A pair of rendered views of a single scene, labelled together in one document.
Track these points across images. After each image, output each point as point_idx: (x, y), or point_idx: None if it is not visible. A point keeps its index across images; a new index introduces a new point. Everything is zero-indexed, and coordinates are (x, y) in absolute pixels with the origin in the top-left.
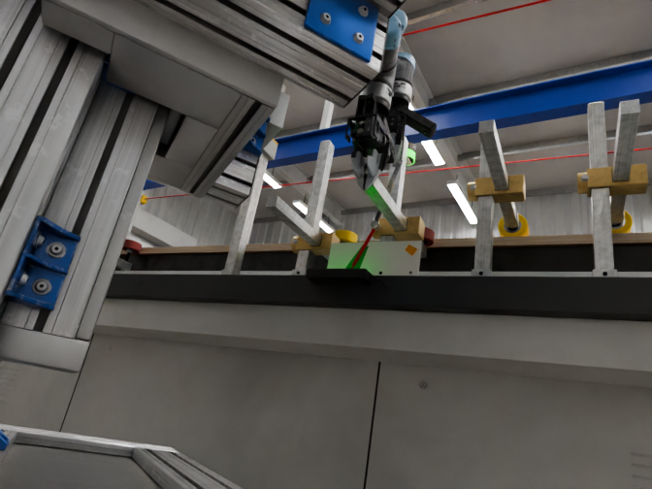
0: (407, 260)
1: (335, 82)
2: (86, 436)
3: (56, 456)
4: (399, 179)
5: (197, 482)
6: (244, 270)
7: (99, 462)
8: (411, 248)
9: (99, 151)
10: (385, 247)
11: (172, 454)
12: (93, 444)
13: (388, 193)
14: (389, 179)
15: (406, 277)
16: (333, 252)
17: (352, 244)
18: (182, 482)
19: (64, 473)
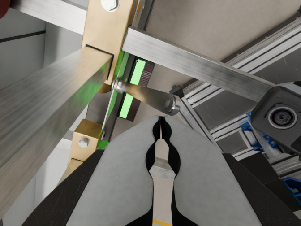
0: (139, 13)
1: None
2: (187, 124)
3: (218, 114)
4: (74, 95)
5: (253, 67)
6: (2, 220)
7: (215, 105)
8: (139, 8)
9: None
10: (126, 52)
11: (195, 95)
12: (198, 116)
13: (230, 68)
14: (69, 125)
15: (149, 13)
16: (107, 117)
17: (111, 102)
18: (257, 70)
19: (244, 98)
